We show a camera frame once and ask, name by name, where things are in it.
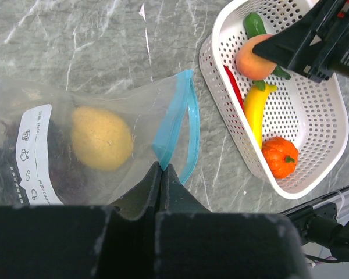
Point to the red chili pepper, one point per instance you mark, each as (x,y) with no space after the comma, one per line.
(234,86)

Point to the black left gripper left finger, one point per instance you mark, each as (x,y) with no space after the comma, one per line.
(95,241)

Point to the small orange pumpkin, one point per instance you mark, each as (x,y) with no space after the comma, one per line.
(281,156)

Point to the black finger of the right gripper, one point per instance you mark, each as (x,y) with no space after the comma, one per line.
(301,48)

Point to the green vegetable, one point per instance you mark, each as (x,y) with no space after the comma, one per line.
(254,26)

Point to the red grape bunch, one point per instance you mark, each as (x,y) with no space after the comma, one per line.
(66,173)

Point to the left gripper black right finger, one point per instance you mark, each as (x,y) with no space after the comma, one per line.
(192,242)

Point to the yellow banana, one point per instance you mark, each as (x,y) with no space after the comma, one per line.
(254,105)

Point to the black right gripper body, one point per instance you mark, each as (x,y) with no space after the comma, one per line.
(337,37)

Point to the orange peach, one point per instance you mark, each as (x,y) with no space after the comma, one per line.
(251,65)

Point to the clear zip top bag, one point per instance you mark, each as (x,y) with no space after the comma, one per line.
(163,117)

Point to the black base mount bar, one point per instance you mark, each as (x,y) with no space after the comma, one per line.
(324,221)

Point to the white perforated plastic basket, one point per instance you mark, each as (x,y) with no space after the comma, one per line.
(310,115)

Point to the yellow pear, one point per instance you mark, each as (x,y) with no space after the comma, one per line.
(101,139)

